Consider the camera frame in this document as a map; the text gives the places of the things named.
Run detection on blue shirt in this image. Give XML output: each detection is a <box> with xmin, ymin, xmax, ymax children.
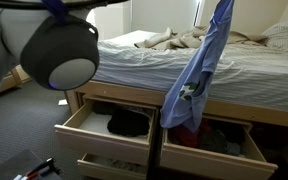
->
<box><xmin>159</xmin><ymin>0</ymin><xmax>236</xmax><ymax>134</ymax></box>

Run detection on light wooden bed drawer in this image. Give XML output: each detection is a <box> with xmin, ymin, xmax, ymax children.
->
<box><xmin>159</xmin><ymin>111</ymin><xmax>279</xmax><ymax>180</ymax></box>
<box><xmin>76</xmin><ymin>152</ymin><xmax>150</xmax><ymax>180</ymax></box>
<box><xmin>53</xmin><ymin>96</ymin><xmax>159</xmax><ymax>167</ymax></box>

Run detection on black garment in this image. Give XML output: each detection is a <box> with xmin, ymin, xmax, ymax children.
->
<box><xmin>106</xmin><ymin>107</ymin><xmax>151</xmax><ymax>139</ymax></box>

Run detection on dark folded garment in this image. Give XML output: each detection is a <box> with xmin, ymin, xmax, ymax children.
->
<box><xmin>91</xmin><ymin>100</ymin><xmax>117</xmax><ymax>117</ymax></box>

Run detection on beige crumpled blanket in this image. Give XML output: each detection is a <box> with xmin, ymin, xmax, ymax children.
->
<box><xmin>133</xmin><ymin>25</ymin><xmax>269</xmax><ymax>51</ymax></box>

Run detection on red garment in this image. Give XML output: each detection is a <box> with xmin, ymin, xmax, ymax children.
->
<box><xmin>167</xmin><ymin>119</ymin><xmax>212</xmax><ymax>150</ymax></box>

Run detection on pale folded clothes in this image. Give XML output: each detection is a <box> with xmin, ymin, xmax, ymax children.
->
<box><xmin>93</xmin><ymin>156</ymin><xmax>149</xmax><ymax>175</ymax></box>

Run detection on white paper scrap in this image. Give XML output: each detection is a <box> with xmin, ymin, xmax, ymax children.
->
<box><xmin>57</xmin><ymin>98</ymin><xmax>69</xmax><ymax>107</ymax></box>

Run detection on dark grey garment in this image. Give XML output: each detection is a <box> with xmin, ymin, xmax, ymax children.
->
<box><xmin>196</xmin><ymin>128</ymin><xmax>229</xmax><ymax>155</ymax></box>

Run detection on pale blue garment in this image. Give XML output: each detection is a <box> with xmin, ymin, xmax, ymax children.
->
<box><xmin>226</xmin><ymin>141</ymin><xmax>243</xmax><ymax>157</ymax></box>

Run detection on mattress with striped sheet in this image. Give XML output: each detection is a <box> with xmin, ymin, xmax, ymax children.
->
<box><xmin>91</xmin><ymin>29</ymin><xmax>288</xmax><ymax>116</ymax></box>

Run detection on light wooden dresser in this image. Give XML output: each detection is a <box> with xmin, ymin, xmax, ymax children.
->
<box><xmin>10</xmin><ymin>63</ymin><xmax>33</xmax><ymax>85</ymax></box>

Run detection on black and red clamp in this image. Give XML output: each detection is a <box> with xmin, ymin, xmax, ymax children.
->
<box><xmin>23</xmin><ymin>157</ymin><xmax>63</xmax><ymax>180</ymax></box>

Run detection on wooden armchair with cushion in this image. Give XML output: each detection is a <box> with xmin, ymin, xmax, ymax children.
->
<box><xmin>0</xmin><ymin>71</ymin><xmax>19</xmax><ymax>94</ymax></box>

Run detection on striped pillow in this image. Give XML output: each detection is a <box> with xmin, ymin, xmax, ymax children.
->
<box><xmin>261</xmin><ymin>20</ymin><xmax>288</xmax><ymax>52</ymax></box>

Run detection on black work table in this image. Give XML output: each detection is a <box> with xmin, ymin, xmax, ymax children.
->
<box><xmin>0</xmin><ymin>147</ymin><xmax>65</xmax><ymax>180</ymax></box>

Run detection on light wooden bed frame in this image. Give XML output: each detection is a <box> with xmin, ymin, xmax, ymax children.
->
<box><xmin>63</xmin><ymin>79</ymin><xmax>288</xmax><ymax>131</ymax></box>

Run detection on blue velcro strap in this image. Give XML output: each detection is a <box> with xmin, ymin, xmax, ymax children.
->
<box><xmin>40</xmin><ymin>0</ymin><xmax>70</xmax><ymax>25</ymax></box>

